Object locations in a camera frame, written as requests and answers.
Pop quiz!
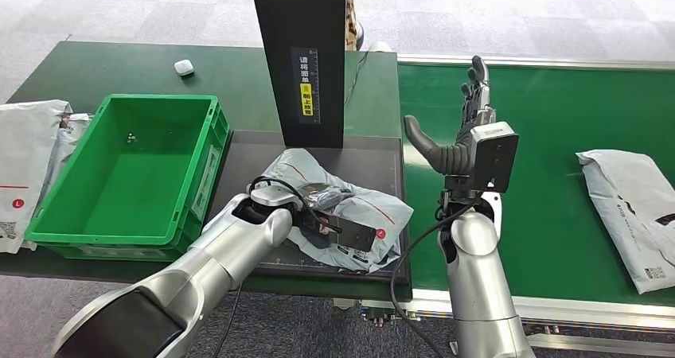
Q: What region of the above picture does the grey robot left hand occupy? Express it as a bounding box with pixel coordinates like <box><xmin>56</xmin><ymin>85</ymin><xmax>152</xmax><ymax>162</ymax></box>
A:
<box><xmin>302</xmin><ymin>184</ymin><xmax>355</xmax><ymax>214</ymax></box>

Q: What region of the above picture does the green conveyor belt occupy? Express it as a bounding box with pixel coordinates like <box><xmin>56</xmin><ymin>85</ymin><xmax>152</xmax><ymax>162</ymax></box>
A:
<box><xmin>398</xmin><ymin>63</ymin><xmax>675</xmax><ymax>309</ymax></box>

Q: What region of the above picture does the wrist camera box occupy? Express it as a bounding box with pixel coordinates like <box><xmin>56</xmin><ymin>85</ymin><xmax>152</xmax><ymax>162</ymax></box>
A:
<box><xmin>314</xmin><ymin>212</ymin><xmax>379</xmax><ymax>253</ymax></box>
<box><xmin>468</xmin><ymin>122</ymin><xmax>520</xmax><ymax>194</ymax></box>

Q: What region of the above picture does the black scanner base plate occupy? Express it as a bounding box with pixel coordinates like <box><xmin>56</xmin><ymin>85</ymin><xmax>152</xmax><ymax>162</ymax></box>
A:
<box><xmin>208</xmin><ymin>130</ymin><xmax>412</xmax><ymax>286</ymax></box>

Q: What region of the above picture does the thin black table cable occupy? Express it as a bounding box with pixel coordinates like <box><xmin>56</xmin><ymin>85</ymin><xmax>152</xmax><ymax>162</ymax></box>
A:
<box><xmin>343</xmin><ymin>50</ymin><xmax>370</xmax><ymax>107</ymax></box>

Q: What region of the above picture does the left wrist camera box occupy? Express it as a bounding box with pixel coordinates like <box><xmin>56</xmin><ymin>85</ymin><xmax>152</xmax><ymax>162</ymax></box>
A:
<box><xmin>314</xmin><ymin>212</ymin><xmax>379</xmax><ymax>253</ymax></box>

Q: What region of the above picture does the black and yellow ruler label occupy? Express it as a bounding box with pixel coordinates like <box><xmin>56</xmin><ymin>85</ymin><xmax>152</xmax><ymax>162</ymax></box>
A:
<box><xmin>290</xmin><ymin>47</ymin><xmax>321</xmax><ymax>125</ymax></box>

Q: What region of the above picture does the grey mailer package with barcode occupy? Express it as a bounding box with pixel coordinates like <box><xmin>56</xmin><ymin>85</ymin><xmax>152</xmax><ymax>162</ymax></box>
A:
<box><xmin>576</xmin><ymin>149</ymin><xmax>675</xmax><ymax>295</ymax></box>

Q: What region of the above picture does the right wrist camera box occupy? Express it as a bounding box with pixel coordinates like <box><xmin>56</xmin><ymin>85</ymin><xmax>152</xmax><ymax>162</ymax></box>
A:
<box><xmin>468</xmin><ymin>122</ymin><xmax>520</xmax><ymax>194</ymax></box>

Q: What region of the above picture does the person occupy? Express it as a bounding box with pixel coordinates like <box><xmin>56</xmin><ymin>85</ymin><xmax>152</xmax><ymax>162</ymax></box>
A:
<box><xmin>345</xmin><ymin>0</ymin><xmax>394</xmax><ymax>53</ymax></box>

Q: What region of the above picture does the green plastic crate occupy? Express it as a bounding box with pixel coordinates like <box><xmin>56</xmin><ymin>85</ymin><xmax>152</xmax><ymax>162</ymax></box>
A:
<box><xmin>23</xmin><ymin>93</ymin><xmax>232</xmax><ymax>263</ymax></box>

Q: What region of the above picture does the black scanner column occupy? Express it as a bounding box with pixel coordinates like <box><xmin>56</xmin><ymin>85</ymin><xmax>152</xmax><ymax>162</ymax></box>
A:
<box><xmin>248</xmin><ymin>0</ymin><xmax>348</xmax><ymax>150</ymax></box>

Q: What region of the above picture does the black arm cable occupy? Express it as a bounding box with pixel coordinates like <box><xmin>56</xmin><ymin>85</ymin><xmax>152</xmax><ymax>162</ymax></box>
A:
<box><xmin>390</xmin><ymin>197</ymin><xmax>481</xmax><ymax>358</ymax></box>
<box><xmin>213</xmin><ymin>284</ymin><xmax>244</xmax><ymax>358</ymax></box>

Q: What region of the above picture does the white package with red dot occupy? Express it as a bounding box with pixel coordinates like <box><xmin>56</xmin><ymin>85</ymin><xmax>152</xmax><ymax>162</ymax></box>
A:
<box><xmin>0</xmin><ymin>99</ymin><xmax>74</xmax><ymax>255</ymax></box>

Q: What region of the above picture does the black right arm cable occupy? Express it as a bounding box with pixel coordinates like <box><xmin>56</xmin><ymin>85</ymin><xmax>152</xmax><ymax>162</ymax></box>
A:
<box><xmin>390</xmin><ymin>197</ymin><xmax>481</xmax><ymax>358</ymax></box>

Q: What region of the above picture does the grey package with black print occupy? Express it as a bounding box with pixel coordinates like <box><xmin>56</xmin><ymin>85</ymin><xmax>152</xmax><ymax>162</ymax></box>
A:
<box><xmin>39</xmin><ymin>111</ymin><xmax>93</xmax><ymax>199</ymax></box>

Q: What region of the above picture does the grey package with red print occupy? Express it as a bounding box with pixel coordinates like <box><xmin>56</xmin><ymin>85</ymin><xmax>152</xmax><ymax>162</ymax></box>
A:
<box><xmin>262</xmin><ymin>148</ymin><xmax>415</xmax><ymax>274</ymax></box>

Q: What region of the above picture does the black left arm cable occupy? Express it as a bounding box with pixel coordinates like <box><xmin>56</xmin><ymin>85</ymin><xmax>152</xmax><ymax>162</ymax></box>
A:
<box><xmin>213</xmin><ymin>284</ymin><xmax>244</xmax><ymax>358</ymax></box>

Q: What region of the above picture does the grey connector box under conveyor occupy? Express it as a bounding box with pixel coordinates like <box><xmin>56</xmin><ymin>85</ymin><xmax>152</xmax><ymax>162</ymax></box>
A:
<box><xmin>360</xmin><ymin>300</ymin><xmax>420</xmax><ymax>328</ymax></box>

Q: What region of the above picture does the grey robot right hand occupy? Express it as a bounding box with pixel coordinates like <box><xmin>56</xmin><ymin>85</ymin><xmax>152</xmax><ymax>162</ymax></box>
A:
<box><xmin>404</xmin><ymin>55</ymin><xmax>497</xmax><ymax>177</ymax></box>

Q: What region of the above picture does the dark green table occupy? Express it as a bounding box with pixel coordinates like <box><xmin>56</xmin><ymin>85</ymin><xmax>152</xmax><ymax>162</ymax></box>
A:
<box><xmin>0</xmin><ymin>40</ymin><xmax>412</xmax><ymax>302</ymax></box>

